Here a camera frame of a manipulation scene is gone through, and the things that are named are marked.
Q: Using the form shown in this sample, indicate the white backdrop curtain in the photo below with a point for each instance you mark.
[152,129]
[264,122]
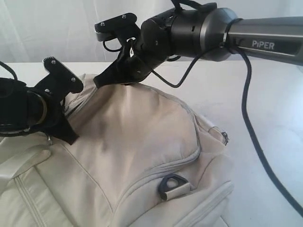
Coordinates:
[31,30]

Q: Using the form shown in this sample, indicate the beige fabric duffel bag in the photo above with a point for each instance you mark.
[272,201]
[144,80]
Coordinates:
[143,158]

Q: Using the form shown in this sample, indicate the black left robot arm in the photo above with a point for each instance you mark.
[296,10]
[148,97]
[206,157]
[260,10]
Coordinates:
[27,110]

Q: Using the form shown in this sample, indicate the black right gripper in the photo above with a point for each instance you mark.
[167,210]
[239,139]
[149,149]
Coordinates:
[133,65]

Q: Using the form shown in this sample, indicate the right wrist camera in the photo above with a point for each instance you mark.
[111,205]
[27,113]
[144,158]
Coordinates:
[122,28]

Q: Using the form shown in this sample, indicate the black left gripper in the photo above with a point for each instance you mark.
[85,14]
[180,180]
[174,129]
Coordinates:
[46,113]

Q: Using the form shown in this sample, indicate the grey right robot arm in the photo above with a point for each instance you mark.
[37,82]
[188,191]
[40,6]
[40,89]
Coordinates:
[195,31]

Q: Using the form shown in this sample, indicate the metal side zipper pull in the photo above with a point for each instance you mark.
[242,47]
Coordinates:
[226,138]

